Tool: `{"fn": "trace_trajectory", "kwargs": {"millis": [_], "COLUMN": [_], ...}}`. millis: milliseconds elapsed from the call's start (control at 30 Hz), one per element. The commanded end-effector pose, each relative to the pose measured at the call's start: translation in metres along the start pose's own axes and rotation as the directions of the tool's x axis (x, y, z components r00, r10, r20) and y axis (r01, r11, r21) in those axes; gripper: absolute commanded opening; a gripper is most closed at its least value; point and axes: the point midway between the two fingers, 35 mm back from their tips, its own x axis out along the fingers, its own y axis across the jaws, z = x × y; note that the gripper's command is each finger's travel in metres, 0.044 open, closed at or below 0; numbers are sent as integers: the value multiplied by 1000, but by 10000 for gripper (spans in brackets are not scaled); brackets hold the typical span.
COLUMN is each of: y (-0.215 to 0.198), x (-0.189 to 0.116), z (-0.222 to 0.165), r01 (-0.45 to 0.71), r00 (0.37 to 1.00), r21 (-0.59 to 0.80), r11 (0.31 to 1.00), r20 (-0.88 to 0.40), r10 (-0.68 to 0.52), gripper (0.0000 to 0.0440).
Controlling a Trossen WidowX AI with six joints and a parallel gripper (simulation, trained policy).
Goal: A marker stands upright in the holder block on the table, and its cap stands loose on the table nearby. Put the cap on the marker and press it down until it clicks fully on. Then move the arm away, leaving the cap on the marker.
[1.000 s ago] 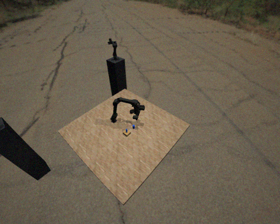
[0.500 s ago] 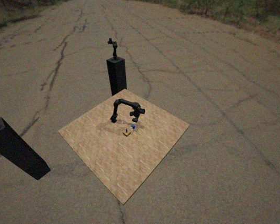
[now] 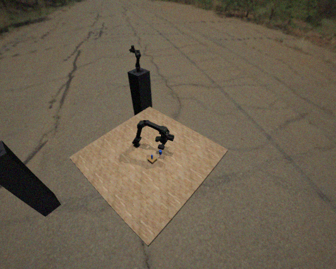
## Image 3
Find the tan square block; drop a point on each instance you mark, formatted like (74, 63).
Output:
(152, 160)

